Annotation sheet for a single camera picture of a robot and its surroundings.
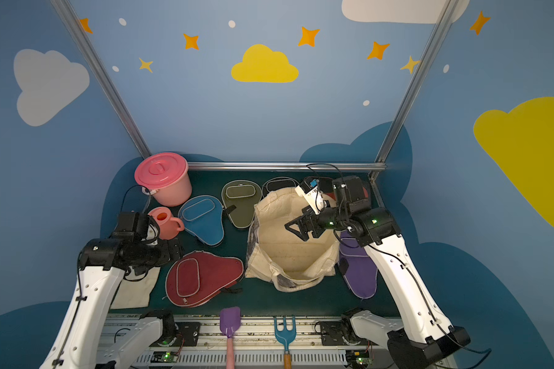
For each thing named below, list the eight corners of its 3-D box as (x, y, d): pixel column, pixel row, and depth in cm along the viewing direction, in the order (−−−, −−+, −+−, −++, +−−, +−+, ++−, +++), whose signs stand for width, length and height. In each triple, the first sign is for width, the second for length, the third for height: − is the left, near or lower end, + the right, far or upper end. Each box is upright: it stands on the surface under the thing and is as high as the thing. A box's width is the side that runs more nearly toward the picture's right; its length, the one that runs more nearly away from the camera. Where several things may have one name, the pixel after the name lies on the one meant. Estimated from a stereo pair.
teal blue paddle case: (171, 244, 96) (169, 242, 94) (186, 198, 111) (184, 195, 109) (222, 244, 96) (221, 242, 94) (230, 198, 111) (229, 195, 109)
